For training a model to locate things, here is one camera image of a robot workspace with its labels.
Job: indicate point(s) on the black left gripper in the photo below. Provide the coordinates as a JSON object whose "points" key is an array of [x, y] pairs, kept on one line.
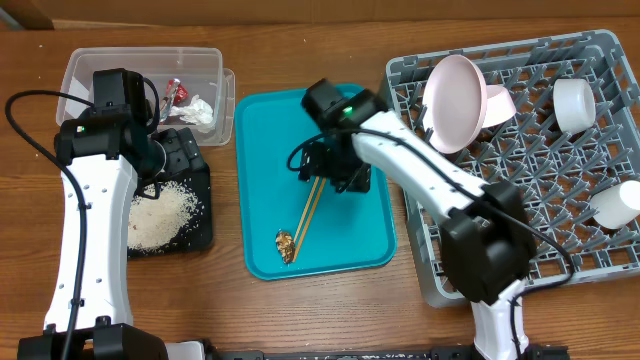
{"points": [[183, 149]]}

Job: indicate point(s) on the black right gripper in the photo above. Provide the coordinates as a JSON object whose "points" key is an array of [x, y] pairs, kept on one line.
{"points": [[312, 165]]}

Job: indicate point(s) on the wooden chopstick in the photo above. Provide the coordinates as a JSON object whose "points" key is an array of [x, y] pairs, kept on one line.
{"points": [[310, 214], [306, 209]]}

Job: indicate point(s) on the white tissue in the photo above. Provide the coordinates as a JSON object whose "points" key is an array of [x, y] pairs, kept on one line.
{"points": [[197, 113]]}

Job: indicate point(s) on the red snack wrapper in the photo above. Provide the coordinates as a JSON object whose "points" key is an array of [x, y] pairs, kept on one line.
{"points": [[175, 94]]}

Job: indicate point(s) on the brown food scrap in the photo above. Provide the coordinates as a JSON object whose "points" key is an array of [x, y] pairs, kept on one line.
{"points": [[286, 246]]}

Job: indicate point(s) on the large white plate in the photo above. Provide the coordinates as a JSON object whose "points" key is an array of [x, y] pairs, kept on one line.
{"points": [[455, 98]]}

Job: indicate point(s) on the white bowl with rice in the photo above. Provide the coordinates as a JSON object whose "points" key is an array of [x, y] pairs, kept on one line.
{"points": [[500, 106]]}

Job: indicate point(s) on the white cup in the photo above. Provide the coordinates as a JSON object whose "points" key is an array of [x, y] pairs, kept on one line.
{"points": [[574, 105]]}

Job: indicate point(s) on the grey white bowl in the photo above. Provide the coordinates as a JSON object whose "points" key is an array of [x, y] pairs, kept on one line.
{"points": [[616, 206]]}

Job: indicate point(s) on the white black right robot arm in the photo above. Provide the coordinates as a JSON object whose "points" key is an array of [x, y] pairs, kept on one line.
{"points": [[486, 243]]}

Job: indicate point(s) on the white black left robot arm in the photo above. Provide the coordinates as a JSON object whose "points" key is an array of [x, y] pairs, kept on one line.
{"points": [[107, 156]]}

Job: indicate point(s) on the black waste tray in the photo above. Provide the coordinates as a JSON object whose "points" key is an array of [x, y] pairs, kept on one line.
{"points": [[200, 237]]}

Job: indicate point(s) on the clear plastic waste bin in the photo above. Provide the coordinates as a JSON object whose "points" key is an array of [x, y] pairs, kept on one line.
{"points": [[200, 71]]}

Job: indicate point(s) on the grey dishwasher rack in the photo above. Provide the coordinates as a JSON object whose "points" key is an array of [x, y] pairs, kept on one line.
{"points": [[556, 172]]}

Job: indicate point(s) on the pile of spilled rice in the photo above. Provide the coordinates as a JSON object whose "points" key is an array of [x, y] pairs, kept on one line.
{"points": [[154, 223]]}

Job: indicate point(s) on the teal plastic tray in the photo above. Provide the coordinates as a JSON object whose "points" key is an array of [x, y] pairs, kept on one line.
{"points": [[349, 231]]}

